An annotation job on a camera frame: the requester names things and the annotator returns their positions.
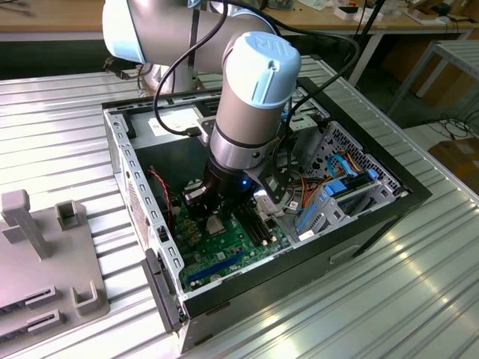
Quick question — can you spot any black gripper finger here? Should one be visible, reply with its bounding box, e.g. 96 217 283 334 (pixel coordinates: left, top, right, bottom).
182 188 206 218

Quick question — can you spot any silver CPU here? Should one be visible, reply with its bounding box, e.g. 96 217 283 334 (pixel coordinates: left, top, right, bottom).
204 215 228 236

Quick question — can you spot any grey power supply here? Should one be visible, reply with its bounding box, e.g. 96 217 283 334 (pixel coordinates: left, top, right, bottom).
125 104 218 195

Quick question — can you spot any black RAM slot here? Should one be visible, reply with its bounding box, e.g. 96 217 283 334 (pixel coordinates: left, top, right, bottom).
236 211 263 248
249 209 273 242
241 209 266 247
245 207 269 245

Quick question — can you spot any blue expansion slot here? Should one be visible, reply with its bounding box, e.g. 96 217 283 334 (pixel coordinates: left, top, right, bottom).
186 250 247 284

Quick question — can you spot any green motherboard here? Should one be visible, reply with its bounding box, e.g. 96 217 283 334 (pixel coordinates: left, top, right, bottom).
170 175 293 295

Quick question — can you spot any grey metal disk bay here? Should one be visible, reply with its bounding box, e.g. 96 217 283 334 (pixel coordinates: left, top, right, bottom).
278 84 331 177

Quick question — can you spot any blue disk carrier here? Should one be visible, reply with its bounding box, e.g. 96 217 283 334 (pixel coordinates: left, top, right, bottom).
322 168 378 198

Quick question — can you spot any black open PC case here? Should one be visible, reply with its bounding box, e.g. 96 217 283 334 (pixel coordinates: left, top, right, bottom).
100 76 433 356

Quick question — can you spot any grey perforated disk cage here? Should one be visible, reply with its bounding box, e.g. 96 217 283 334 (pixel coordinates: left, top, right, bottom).
291 120 409 244

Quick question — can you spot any grey parts rack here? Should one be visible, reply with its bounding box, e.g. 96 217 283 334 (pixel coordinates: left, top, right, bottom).
0 188 112 343

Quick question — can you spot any black tripod stand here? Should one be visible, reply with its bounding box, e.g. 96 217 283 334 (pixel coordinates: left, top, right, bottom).
342 0 387 76

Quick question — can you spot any brown cardboard box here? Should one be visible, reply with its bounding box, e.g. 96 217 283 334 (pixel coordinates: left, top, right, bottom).
427 137 479 188

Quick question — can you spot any long wooden desk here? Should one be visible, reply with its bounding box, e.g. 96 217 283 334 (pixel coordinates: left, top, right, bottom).
0 0 479 43

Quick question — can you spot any flat cardboard tray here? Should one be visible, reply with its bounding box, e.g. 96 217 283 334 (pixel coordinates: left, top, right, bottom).
400 6 450 26

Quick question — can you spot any red black twisted wire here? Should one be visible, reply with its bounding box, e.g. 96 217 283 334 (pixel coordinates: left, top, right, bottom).
145 168 175 230

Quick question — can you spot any coloured power wire bundle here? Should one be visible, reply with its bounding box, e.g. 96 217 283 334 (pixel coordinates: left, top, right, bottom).
284 174 329 218

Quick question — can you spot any blue plastic rail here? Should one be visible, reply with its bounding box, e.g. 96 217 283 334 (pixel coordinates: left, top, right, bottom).
295 194 327 235

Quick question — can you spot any light blue data wire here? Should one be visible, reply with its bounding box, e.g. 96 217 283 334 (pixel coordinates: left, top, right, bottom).
326 153 362 180

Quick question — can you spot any orange data wire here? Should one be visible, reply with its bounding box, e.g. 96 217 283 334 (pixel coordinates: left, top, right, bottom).
343 150 366 175

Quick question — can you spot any grey metal frame table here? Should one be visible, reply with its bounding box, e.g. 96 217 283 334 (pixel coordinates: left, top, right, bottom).
385 39 479 120

